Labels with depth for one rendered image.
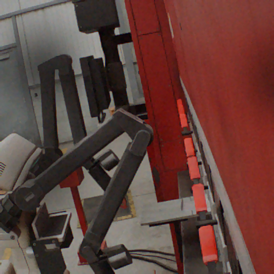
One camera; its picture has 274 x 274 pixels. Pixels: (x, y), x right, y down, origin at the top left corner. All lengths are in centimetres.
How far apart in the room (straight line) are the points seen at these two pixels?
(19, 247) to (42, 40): 735
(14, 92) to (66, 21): 178
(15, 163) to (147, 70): 114
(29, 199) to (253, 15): 113
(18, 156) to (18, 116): 745
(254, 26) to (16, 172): 129
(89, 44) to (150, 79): 626
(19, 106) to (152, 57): 666
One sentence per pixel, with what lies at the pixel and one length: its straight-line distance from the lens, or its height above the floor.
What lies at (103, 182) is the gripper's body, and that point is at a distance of 170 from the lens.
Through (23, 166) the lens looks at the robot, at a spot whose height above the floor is 130.
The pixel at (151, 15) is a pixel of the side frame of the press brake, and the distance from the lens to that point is 234.
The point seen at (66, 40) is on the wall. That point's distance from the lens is 860.
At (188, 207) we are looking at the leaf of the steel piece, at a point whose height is 100.
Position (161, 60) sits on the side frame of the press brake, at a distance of 234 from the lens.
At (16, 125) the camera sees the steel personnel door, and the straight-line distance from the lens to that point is 891.
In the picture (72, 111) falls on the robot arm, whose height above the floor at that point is 141.
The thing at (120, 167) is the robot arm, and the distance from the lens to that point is 123.
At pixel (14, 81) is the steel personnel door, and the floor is 146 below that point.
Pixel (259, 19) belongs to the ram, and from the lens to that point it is 18.
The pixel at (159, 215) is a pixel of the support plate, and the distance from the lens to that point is 156.
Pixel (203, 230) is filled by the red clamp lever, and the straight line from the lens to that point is 66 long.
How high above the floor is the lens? 159
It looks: 12 degrees down
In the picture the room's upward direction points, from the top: 12 degrees counter-clockwise
